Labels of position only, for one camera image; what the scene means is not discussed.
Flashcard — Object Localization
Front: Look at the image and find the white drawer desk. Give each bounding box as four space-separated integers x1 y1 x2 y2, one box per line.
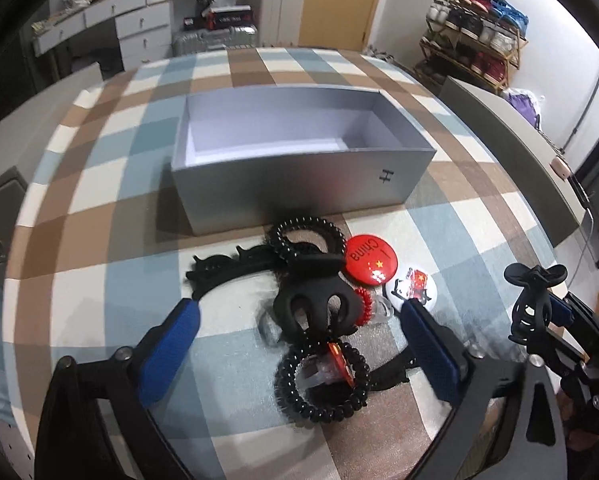
32 0 173 70

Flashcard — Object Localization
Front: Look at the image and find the wooden door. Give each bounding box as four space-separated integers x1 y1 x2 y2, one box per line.
298 0 379 52

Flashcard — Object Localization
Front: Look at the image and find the large black claw clip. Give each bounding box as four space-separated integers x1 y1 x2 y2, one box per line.
274 254 363 342

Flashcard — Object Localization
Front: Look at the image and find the wooden shoe rack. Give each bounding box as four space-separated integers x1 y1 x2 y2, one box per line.
413 0 529 94

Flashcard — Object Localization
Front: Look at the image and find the silver aluminium suitcase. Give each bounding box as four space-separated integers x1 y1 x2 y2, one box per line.
172 26 258 58

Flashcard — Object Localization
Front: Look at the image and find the small pink white device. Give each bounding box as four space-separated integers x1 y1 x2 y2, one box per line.
550 156 572 180

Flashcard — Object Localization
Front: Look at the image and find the silver grey open box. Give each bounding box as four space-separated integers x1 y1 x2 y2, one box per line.
170 84 436 235

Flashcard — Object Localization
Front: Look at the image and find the black spiral hair tie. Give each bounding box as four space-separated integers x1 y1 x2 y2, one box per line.
268 216 349 265
274 338 372 422

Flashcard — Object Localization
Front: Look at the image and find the white upright suitcase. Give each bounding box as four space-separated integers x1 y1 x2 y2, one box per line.
245 0 305 47

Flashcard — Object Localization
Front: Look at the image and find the grey right side cabinet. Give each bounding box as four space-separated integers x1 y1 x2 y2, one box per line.
439 77 590 246

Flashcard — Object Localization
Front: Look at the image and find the black red box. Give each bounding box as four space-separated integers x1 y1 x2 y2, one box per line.
205 6 253 30

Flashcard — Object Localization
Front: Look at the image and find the white and red pin badge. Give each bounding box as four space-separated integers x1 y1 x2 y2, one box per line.
383 266 437 310

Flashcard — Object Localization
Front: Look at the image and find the red China pin badge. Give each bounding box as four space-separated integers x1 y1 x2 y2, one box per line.
344 234 398 286

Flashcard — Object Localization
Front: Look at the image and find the purple bag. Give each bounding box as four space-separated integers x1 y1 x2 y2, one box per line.
505 90 540 129

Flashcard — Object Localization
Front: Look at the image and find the plaid checkered tablecloth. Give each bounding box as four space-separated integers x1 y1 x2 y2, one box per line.
2 49 554 479

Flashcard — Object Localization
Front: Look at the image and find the grey left bedside cabinet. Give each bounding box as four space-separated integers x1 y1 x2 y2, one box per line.
0 63 102 286

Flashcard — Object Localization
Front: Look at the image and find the red spiral hair tie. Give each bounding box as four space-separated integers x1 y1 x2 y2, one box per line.
352 286 375 328

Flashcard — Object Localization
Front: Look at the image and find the black cat hair clip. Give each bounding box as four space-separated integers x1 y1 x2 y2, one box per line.
369 347 419 392
186 244 283 301

